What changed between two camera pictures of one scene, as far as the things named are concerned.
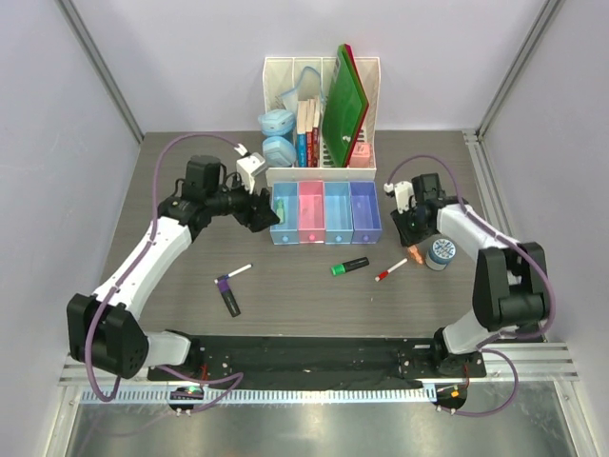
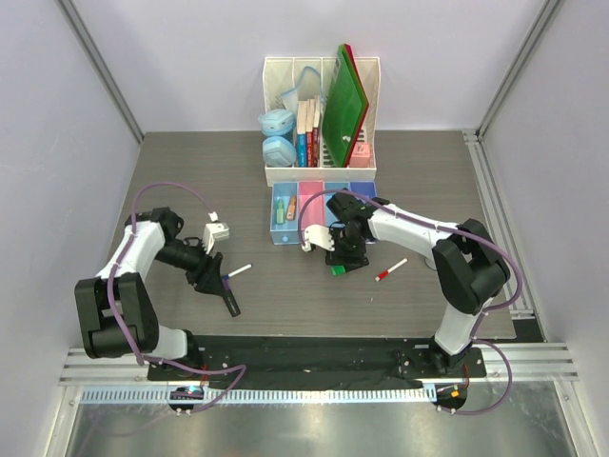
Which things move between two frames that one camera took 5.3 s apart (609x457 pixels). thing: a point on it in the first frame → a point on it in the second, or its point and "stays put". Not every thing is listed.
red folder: x=367 y=104 stays put
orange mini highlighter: x=415 y=252 → x=291 y=210
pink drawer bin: x=311 y=211 stays put
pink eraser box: x=361 y=155 stays put
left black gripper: x=257 y=214 → x=206 y=276
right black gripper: x=407 y=236 → x=353 y=259
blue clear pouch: x=309 y=88 stays put
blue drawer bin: x=285 y=200 stays put
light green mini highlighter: x=280 y=211 stays put
